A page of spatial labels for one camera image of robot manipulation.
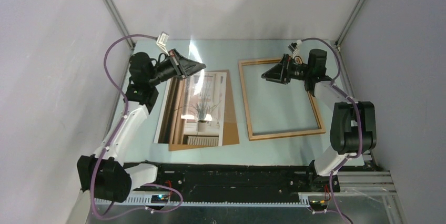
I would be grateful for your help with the window plant photo print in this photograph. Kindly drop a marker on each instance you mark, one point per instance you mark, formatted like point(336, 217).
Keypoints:
point(193, 111)

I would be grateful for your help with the right aluminium corner profile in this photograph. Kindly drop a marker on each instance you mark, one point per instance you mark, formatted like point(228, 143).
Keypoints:
point(350, 21)

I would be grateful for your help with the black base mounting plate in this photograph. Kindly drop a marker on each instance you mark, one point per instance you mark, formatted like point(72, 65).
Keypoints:
point(212, 183)

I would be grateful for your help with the front aluminium rail frame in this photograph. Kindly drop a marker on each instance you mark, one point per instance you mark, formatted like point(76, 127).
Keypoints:
point(348, 177)

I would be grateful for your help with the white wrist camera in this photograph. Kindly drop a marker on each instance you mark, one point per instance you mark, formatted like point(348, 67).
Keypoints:
point(161, 42)
point(295, 47)

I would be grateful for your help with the left aluminium corner profile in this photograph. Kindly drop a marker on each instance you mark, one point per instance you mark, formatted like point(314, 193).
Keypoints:
point(116, 17)

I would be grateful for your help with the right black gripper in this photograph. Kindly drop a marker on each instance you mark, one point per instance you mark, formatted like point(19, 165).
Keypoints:
point(281, 72)

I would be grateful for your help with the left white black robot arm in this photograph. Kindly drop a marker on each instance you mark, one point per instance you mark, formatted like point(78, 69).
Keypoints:
point(102, 174)

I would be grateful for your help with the brown cardboard backing board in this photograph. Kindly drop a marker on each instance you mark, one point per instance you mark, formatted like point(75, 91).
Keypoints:
point(230, 134)

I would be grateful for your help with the wooden picture frame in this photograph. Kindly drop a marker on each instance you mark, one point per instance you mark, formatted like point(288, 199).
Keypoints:
point(252, 137)

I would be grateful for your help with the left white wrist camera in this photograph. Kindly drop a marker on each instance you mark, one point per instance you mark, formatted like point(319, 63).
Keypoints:
point(161, 42)

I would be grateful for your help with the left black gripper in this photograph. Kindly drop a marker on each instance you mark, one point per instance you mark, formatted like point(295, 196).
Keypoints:
point(185, 67)

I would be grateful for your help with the aluminium corner profile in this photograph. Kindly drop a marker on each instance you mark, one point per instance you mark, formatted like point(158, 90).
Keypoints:
point(116, 17)
point(350, 21)

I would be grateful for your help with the grey slotted cable duct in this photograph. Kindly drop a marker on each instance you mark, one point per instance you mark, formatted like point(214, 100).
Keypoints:
point(149, 200)

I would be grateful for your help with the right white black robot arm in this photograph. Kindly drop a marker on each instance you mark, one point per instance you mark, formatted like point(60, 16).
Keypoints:
point(353, 125)

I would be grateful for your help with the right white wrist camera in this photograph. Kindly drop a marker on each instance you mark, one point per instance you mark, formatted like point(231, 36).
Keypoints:
point(295, 47)

